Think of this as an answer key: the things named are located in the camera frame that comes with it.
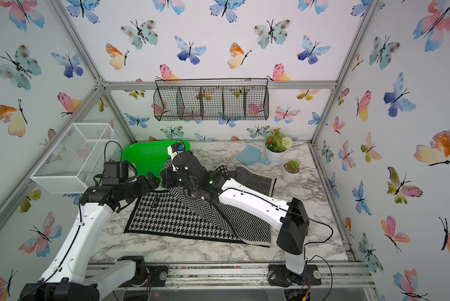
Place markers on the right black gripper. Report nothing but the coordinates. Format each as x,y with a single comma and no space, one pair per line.
166,177

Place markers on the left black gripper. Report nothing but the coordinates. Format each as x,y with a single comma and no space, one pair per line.
146,187

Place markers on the white wire mesh basket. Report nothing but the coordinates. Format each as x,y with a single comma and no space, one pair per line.
75,158

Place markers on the black wire wall basket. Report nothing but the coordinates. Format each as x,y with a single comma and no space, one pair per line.
211,99

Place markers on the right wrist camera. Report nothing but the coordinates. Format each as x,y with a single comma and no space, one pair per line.
177,147

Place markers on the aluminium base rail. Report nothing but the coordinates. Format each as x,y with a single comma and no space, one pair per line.
319,274

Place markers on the flower plant in white pot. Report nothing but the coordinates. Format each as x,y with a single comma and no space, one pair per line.
277,143

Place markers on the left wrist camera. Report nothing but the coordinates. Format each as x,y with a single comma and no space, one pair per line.
115,173

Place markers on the green plastic basket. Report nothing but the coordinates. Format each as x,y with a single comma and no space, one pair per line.
148,159

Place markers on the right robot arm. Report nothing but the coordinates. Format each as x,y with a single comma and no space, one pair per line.
288,217

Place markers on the light blue plastic scoop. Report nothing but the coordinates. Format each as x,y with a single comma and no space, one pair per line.
250,156

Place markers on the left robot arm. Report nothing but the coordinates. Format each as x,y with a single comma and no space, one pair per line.
65,278

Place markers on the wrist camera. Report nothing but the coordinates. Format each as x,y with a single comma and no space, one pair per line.
115,173
177,147

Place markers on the black white knitted scarf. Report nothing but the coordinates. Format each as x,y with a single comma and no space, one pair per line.
172,213

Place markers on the succulent in white pot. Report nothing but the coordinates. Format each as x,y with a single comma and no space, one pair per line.
291,171

